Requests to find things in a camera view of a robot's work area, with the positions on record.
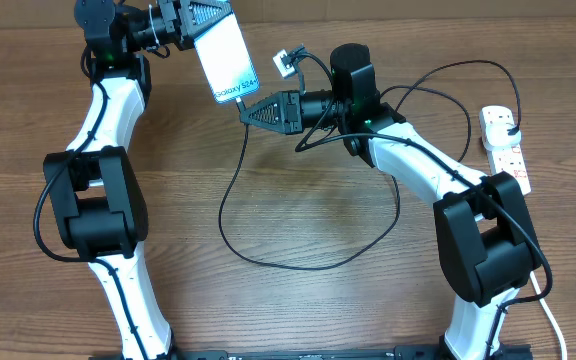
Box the Samsung Galaxy smartphone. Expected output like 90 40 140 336
195 12 260 103

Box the black USB charging cable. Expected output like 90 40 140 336
217 59 523 272

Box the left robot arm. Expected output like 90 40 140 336
33 0 233 359

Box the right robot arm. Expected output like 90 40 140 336
240 43 549 359

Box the white charger plug adapter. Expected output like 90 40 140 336
482 122 522 151

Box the white power strip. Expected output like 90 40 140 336
478 105 533 197

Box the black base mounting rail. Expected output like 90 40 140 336
87 344 534 360

